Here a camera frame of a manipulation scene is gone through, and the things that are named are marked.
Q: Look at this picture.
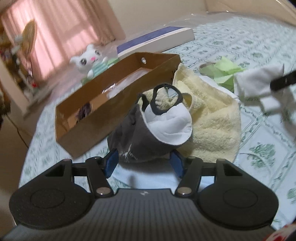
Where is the tan woven object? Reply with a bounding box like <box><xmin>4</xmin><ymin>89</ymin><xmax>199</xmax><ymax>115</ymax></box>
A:
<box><xmin>23</xmin><ymin>19</ymin><xmax>38</xmax><ymax>66</ymax></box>

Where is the light green cloth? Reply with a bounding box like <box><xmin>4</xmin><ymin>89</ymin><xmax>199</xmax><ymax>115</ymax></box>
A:
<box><xmin>201</xmin><ymin>57</ymin><xmax>247</xmax><ymax>92</ymax></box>

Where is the beige bed frame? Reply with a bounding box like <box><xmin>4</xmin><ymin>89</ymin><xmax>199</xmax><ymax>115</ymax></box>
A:
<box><xmin>206</xmin><ymin>0</ymin><xmax>296</xmax><ymax>25</ymax></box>

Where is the red patterned cloth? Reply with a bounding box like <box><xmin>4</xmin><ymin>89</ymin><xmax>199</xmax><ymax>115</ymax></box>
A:
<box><xmin>265</xmin><ymin>221</ymin><xmax>296</xmax><ymax>241</ymax></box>

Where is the wooden shelf unit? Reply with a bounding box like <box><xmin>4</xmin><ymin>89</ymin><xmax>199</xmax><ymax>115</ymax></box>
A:
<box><xmin>0</xmin><ymin>14</ymin><xmax>49</xmax><ymax>118</ymax></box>

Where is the pale yellow towel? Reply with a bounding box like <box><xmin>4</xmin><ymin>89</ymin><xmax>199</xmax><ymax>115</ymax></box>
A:
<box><xmin>142</xmin><ymin>63</ymin><xmax>242</xmax><ymax>163</ymax></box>

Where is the dark grey face mask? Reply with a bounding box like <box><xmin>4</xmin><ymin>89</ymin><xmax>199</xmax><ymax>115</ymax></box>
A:
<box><xmin>107</xmin><ymin>83</ymin><xmax>193</xmax><ymax>164</ymax></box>

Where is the brown cardboard box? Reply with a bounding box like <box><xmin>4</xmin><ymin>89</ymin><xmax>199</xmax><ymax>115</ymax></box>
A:
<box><xmin>55</xmin><ymin>52</ymin><xmax>181</xmax><ymax>159</ymax></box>

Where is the white bunny plush toy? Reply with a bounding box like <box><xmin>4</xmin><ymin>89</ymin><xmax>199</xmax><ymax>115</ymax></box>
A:
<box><xmin>69</xmin><ymin>44</ymin><xmax>119</xmax><ymax>80</ymax></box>

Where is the pink curtain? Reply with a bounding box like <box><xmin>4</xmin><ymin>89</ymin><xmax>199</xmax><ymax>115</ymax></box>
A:
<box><xmin>0</xmin><ymin>0</ymin><xmax>126</xmax><ymax>81</ymax></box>

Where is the dark cable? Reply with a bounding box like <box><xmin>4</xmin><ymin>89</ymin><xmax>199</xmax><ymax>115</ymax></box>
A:
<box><xmin>7</xmin><ymin>113</ymin><xmax>29</xmax><ymax>149</ymax></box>

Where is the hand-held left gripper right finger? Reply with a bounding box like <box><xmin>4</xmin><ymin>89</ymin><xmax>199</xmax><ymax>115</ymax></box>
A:
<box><xmin>170</xmin><ymin>150</ymin><xmax>244</xmax><ymax>198</ymax></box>

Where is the white cloth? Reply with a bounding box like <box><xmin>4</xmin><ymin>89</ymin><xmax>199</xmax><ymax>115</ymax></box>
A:
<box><xmin>233</xmin><ymin>63</ymin><xmax>296</xmax><ymax>123</ymax></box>

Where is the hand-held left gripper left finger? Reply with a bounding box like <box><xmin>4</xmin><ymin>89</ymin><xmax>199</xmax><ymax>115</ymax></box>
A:
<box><xmin>44</xmin><ymin>148</ymin><xmax>119</xmax><ymax>198</ymax></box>

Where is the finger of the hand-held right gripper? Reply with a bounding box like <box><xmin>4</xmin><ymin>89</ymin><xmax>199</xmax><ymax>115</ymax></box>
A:
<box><xmin>270</xmin><ymin>70</ymin><xmax>296</xmax><ymax>93</ymax></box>

